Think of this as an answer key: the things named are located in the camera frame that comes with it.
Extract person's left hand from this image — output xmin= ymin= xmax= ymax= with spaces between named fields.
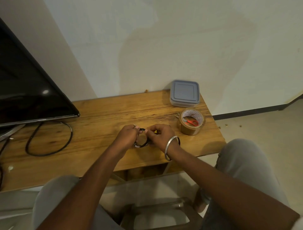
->
xmin=111 ymin=125 xmax=142 ymax=154

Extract person's leg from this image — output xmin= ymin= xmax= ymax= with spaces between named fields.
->
xmin=32 ymin=175 xmax=123 ymax=230
xmin=196 ymin=138 xmax=290 ymax=230

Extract person's right leg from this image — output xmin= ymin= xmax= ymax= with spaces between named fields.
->
xmin=196 ymin=138 xmax=290 ymax=230

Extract black television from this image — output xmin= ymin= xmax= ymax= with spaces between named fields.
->
xmin=0 ymin=18 xmax=80 ymax=127

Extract silver bracelet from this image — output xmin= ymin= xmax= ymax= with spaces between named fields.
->
xmin=164 ymin=135 xmax=181 ymax=161

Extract person's right forearm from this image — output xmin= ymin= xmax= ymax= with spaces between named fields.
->
xmin=169 ymin=142 xmax=300 ymax=230

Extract grey lidded plastic container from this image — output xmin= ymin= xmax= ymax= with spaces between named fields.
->
xmin=169 ymin=80 xmax=200 ymax=107

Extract person's left leg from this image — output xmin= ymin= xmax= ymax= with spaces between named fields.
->
xmin=32 ymin=175 xmax=123 ymax=230

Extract brown packing tape roll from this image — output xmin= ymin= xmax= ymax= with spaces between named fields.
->
xmin=178 ymin=108 xmax=206 ymax=136

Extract person's left forearm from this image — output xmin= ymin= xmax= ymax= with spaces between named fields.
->
xmin=37 ymin=146 xmax=128 ymax=230

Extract person's right hand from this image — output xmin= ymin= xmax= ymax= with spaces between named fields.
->
xmin=145 ymin=124 xmax=180 ymax=154

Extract silver television stand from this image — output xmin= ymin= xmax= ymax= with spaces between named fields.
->
xmin=0 ymin=124 xmax=25 ymax=142

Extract black audio cable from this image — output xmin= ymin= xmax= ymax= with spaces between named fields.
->
xmin=134 ymin=137 xmax=152 ymax=148

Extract thick black looped cable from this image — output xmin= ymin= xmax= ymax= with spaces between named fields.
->
xmin=25 ymin=121 xmax=73 ymax=157

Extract orange scissors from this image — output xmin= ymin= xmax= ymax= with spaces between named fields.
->
xmin=182 ymin=118 xmax=199 ymax=127

